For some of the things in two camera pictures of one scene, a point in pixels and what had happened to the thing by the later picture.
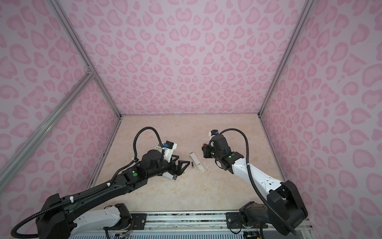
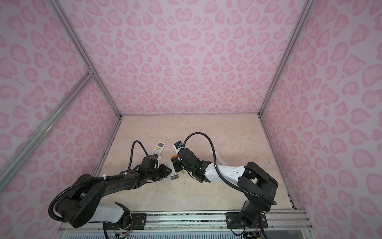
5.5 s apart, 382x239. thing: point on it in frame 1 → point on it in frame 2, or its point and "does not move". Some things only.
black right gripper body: (212, 153) → (180, 165)
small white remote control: (167, 175) does not move
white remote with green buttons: (158, 148) does not move
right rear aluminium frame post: (299, 26) does not move
